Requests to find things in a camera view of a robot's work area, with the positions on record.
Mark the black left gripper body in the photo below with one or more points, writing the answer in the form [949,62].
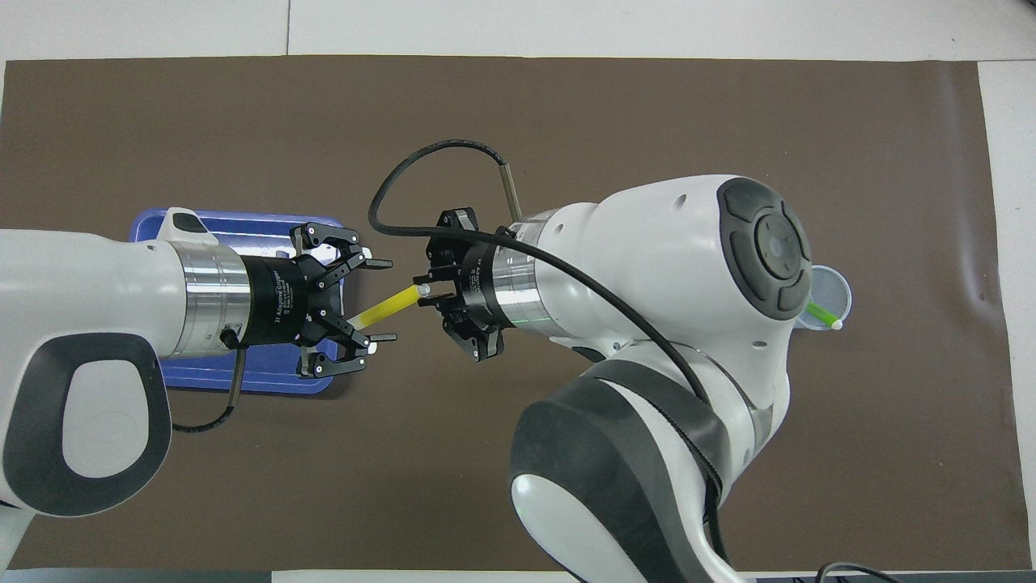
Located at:
[283,300]

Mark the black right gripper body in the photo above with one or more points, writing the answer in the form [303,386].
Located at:
[473,283]

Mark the yellow pen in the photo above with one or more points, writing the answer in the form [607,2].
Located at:
[388,305]

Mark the green pen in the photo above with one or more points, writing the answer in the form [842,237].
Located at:
[821,312]

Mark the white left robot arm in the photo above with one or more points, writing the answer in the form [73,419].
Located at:
[97,275]

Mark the blue plastic tray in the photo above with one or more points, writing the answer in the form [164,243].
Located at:
[267,376]

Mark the brown table mat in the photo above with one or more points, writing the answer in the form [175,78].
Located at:
[526,486]

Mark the translucent plastic cup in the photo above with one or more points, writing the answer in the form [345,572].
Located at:
[834,291]

